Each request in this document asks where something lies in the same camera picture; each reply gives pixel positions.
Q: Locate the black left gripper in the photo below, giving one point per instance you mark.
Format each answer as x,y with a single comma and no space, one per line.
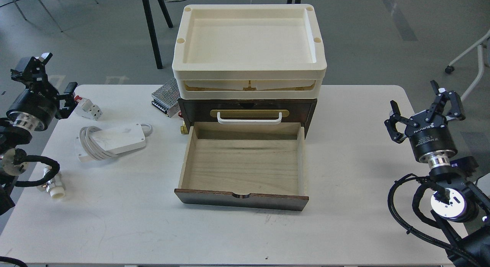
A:
40,102

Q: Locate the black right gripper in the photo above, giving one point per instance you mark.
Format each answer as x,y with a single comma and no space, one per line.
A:
428,136

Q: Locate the white power adapter with cable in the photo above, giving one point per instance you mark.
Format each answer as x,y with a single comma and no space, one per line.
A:
93,143

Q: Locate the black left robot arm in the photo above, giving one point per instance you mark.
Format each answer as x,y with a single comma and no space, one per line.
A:
14,161

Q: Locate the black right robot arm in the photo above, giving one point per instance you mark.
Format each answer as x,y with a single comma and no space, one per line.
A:
445,199

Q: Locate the white red circuit breaker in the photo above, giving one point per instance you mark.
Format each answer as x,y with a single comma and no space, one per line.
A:
85,108

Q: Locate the grey chair legs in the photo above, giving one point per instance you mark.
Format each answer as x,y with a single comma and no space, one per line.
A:
43,13

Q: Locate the metal valve with white fitting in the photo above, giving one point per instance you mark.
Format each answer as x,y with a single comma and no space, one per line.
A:
54,187

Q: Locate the metal mesh power supply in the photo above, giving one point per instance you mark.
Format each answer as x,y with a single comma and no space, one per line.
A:
166,98

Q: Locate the brass knob fitting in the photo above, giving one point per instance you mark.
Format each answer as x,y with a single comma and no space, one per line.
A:
183,129

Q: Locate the cream plastic stacked trays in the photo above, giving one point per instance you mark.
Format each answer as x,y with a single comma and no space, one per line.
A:
249,52

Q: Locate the open wooden drawer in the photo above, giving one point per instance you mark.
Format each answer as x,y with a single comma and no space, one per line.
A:
257,166

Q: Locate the white drawer handle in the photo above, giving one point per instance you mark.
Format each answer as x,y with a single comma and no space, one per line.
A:
249,121

